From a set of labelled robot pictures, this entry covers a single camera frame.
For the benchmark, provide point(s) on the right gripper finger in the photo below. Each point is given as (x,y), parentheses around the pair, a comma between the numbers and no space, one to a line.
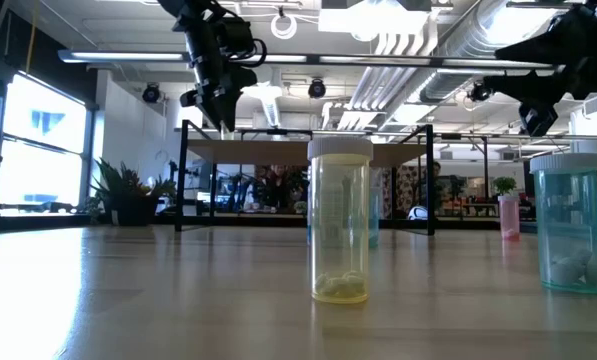
(553,45)
(533,87)

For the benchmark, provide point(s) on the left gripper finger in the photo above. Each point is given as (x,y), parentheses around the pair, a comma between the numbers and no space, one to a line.
(213,107)
(230,95)

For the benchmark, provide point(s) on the teal medicine bottle white cap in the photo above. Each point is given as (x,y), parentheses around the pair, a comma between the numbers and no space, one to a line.
(568,225)
(374,220)

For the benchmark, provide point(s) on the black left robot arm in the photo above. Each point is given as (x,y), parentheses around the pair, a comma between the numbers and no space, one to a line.
(188,10)

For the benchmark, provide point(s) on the pink medicine bottle white cap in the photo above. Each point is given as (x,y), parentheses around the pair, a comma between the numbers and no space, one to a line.
(509,217)

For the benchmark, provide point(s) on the yellow medicine bottle white cap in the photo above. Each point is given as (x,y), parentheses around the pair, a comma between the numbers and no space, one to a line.
(339,225)

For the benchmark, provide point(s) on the black ceiling spot lamp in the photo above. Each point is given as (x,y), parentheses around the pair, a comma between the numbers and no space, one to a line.
(317,88)
(479,92)
(151,93)

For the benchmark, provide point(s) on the long ceiling light bar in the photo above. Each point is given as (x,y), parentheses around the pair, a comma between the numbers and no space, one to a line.
(128,56)

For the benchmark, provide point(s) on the small green potted plant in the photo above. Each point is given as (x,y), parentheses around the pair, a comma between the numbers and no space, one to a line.
(504,185)

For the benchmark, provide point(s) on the person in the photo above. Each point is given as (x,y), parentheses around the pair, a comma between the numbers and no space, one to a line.
(278,190)
(436,185)

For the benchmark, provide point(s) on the large potted green plant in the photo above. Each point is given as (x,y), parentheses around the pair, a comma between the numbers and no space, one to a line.
(128,200)

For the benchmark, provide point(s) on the white round object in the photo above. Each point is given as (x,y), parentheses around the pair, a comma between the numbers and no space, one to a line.
(418,213)

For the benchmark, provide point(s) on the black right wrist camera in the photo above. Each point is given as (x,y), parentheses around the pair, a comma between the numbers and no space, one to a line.
(538,120)

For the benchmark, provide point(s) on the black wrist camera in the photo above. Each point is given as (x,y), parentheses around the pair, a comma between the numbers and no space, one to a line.
(538,120)
(235,37)

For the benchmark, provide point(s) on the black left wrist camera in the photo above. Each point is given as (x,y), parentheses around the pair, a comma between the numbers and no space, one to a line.
(235,37)

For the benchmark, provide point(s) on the wooden shelf black frame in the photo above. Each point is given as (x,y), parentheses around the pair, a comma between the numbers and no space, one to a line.
(258,152)

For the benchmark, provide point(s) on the silver ventilation duct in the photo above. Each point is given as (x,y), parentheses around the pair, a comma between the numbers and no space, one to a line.
(458,50)

